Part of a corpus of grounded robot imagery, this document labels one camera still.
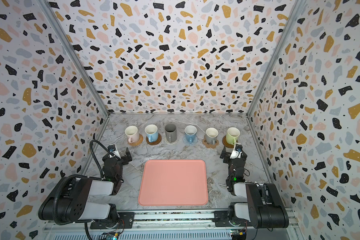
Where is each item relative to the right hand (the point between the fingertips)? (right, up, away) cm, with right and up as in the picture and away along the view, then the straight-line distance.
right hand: (234, 145), depth 86 cm
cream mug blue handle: (-51, +7, +13) cm, 53 cm away
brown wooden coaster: (-1, -1, +17) cm, 17 cm away
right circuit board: (-2, -41, -15) cm, 44 cm away
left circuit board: (-62, -41, -16) cm, 76 cm away
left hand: (-66, -2, +1) cm, 66 cm away
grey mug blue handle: (-25, +6, +12) cm, 29 cm away
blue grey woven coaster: (-28, 0, +18) cm, 33 cm away
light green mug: (+2, +5, +12) cm, 13 cm away
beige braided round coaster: (-38, -1, +16) cm, 41 cm away
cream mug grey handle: (-12, +5, +14) cm, 19 cm away
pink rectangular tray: (-38, -23, +3) cm, 44 cm away
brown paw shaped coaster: (-16, 0, +20) cm, 25 cm away
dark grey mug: (-38, +6, +11) cm, 40 cm away
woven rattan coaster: (-62, -1, +17) cm, 64 cm away
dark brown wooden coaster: (-51, -1, +17) cm, 54 cm away
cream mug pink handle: (-63, +6, +9) cm, 64 cm away
